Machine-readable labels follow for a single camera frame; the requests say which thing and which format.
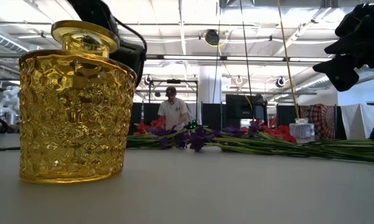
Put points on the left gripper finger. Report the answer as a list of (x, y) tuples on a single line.
[(132, 52), (138, 71)]

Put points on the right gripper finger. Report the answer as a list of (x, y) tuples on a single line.
[(345, 48), (340, 73)]

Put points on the red artificial flower bunch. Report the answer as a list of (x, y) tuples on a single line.
[(141, 128), (244, 129), (280, 133)]

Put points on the clear ribbed glass vase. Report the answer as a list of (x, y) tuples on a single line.
[(302, 132)]

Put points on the yellow textured glass vase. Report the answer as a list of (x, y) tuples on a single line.
[(77, 124)]

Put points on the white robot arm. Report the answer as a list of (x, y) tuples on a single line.
[(11, 96)]

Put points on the black partition panel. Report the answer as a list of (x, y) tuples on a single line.
[(286, 115), (211, 115), (149, 110)]

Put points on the patterned mandala tapestry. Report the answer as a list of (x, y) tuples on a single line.
[(323, 118)]

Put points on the white draped cover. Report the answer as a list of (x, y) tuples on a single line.
[(359, 121)]

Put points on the long ceiling light bar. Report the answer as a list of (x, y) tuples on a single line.
[(189, 58)]

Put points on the person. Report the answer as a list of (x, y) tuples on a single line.
[(173, 113)]

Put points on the black monitor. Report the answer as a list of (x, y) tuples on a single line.
[(239, 107)]

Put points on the black metal frame rig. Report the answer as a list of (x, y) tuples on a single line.
[(174, 81)]

